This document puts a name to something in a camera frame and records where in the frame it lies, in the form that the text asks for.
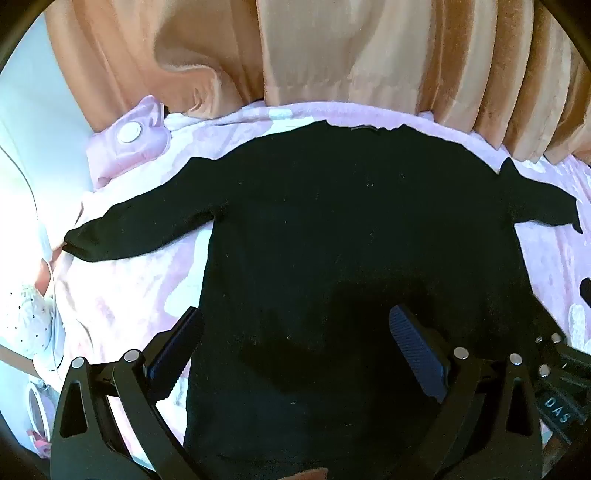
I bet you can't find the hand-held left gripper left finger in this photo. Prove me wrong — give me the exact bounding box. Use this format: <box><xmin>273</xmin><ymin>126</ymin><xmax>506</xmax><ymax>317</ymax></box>
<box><xmin>50</xmin><ymin>307</ymin><xmax>206</xmax><ymax>480</ymax></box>

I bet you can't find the orange curtain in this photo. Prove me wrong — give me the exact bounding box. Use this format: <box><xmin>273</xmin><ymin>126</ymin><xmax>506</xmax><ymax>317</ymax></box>
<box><xmin>44</xmin><ymin>0</ymin><xmax>591</xmax><ymax>164</ymax></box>

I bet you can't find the pink pillow with white button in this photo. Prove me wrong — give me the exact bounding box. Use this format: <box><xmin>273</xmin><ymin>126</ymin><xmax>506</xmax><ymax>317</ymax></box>
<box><xmin>87</xmin><ymin>95</ymin><xmax>172</xmax><ymax>191</ymax></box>

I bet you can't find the white dotted cloth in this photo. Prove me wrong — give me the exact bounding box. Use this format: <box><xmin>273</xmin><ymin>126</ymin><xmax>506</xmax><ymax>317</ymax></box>
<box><xmin>0</xmin><ymin>282</ymin><xmax>57</xmax><ymax>357</ymax></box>

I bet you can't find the pink blanket with white bows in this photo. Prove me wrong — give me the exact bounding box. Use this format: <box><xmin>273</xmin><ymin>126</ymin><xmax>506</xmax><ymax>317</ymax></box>
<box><xmin>46</xmin><ymin>99</ymin><xmax>591</xmax><ymax>480</ymax></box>

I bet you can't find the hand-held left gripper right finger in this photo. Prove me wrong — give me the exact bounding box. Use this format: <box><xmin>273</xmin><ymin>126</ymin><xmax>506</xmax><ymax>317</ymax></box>
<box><xmin>389</xmin><ymin>304</ymin><xmax>543</xmax><ymax>480</ymax></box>

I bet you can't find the black long-sleeved sweater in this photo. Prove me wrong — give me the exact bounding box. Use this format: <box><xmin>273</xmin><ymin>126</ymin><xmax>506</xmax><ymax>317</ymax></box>
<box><xmin>62</xmin><ymin>119</ymin><xmax>583</xmax><ymax>480</ymax></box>

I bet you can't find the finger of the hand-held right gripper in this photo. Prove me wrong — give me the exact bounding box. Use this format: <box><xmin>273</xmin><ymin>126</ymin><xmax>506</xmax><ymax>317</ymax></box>
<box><xmin>534</xmin><ymin>331</ymin><xmax>572</xmax><ymax>379</ymax></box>

